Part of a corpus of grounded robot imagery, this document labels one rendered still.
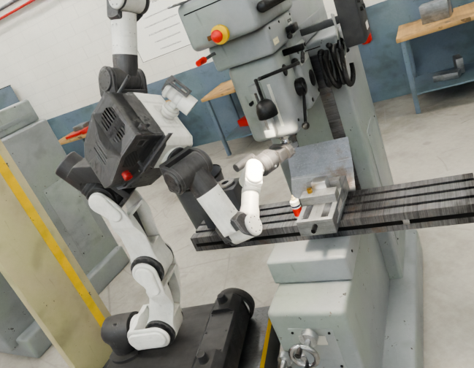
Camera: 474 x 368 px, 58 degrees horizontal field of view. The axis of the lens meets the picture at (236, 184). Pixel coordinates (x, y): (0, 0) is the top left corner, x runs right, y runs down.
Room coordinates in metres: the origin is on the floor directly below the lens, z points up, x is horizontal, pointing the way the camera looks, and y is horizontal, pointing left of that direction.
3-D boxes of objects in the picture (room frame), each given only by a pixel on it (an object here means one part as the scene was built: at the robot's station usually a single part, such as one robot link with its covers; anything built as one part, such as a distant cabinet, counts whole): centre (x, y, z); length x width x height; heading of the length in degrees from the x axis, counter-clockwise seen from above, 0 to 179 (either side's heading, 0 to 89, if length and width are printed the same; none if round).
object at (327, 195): (1.58, -0.30, 1.01); 0.15 x 0.06 x 0.04; 59
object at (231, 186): (1.89, 0.09, 1.02); 0.22 x 0.12 x 0.20; 61
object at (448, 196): (1.65, -0.28, 0.88); 1.24 x 0.23 x 0.08; 59
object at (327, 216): (1.60, -0.31, 0.98); 0.35 x 0.15 x 0.11; 149
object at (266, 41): (1.70, -0.28, 1.68); 0.34 x 0.24 x 0.10; 149
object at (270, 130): (1.57, -0.20, 1.45); 0.04 x 0.04 x 0.21; 59
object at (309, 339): (1.24, 0.00, 0.62); 0.16 x 0.12 x 0.12; 149
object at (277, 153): (1.61, -0.18, 1.24); 0.13 x 0.12 x 0.10; 34
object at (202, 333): (1.66, 0.57, 0.59); 0.64 x 0.52 x 0.33; 69
